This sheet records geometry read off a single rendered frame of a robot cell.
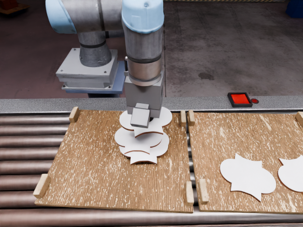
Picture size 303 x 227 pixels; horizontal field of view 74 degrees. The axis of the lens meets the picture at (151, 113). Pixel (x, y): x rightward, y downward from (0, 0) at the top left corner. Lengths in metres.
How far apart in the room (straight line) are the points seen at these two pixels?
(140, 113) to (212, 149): 0.29
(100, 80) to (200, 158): 0.56
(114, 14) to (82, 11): 0.06
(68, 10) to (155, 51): 0.19
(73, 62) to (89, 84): 0.14
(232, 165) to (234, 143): 0.09
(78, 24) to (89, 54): 0.50
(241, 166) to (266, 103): 0.37
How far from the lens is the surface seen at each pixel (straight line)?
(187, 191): 0.56
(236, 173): 0.64
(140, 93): 0.47
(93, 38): 0.95
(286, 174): 0.71
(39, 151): 0.76
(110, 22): 0.48
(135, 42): 0.40
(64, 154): 0.69
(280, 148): 0.77
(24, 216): 0.66
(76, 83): 1.00
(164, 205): 0.57
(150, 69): 0.43
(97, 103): 0.85
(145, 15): 0.38
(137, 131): 0.54
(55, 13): 0.49
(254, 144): 0.74
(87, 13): 0.48
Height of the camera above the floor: 1.47
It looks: 45 degrees down
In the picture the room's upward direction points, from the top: straight up
